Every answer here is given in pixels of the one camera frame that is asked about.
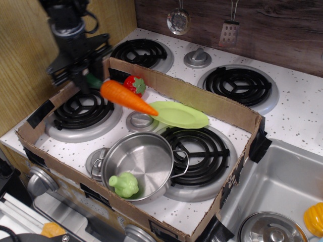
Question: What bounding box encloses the back silver stove knob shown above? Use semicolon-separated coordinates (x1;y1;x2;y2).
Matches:
183;47;212;69

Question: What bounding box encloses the silver toy sink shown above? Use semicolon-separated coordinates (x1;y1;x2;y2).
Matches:
220;139;322;241

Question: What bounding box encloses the black cable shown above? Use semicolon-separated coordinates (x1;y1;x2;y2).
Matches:
0;224;18;242

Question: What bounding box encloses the front right stove burner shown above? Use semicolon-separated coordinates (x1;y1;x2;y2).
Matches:
158;126;237;202

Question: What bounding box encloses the hanging slotted metal spoon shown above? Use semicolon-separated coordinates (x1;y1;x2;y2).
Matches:
167;0;191;36

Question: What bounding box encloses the bottom oven front knob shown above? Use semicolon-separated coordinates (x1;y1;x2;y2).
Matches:
124;224;150;242

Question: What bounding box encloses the back left stove burner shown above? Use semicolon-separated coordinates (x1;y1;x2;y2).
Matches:
110;39;174;74

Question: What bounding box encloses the left oven front knob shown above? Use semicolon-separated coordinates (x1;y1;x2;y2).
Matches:
27;166;59;197

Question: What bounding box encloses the orange toy carrot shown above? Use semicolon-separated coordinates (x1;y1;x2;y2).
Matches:
86;74;158;116

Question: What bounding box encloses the green toy broccoli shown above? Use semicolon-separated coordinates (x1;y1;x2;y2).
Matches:
108;172;139;198

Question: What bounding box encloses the middle silver stove knob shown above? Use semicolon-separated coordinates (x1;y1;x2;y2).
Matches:
126;111;159;132

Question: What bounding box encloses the red toy strawberry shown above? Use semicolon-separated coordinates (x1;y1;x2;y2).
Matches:
123;76;146;98

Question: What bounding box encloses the yellow toy pepper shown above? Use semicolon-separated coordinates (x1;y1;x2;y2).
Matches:
303;202;322;237

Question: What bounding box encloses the steel toy pot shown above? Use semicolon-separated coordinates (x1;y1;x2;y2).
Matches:
101;132;177;205

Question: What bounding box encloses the green toy plate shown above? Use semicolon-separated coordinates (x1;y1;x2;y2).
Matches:
150;101;209;129

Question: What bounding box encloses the silver stove knob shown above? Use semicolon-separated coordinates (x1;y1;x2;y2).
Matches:
126;111;159;132
85;147;109;182
183;47;212;69

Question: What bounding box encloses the front silver stove knob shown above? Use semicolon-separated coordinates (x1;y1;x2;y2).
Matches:
85;147;109;182

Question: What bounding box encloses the stove burner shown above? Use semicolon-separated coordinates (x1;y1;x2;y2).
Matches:
158;126;237;202
110;39;174;74
45;89;123;143
197;65;279;115

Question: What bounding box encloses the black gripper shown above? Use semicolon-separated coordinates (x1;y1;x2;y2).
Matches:
46;27;112;94

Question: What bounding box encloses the steel pot lid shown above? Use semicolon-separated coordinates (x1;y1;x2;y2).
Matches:
237;212;308;242

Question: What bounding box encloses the hanging metal spatula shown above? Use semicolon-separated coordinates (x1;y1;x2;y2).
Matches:
219;0;240;47

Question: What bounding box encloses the back right stove burner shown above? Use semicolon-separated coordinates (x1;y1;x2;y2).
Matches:
197;65;279;115

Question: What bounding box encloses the front left stove burner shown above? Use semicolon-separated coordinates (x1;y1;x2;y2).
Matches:
45;89;123;143

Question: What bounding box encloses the orange toy piece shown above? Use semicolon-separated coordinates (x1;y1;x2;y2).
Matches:
40;222;66;238

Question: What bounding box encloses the brown cardboard fence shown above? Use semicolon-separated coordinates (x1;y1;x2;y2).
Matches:
17;57;267;241

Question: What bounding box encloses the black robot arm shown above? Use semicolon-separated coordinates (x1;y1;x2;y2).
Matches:
40;1;112;94

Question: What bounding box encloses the oven knob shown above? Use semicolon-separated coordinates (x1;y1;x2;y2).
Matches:
27;166;59;197
124;224;150;242

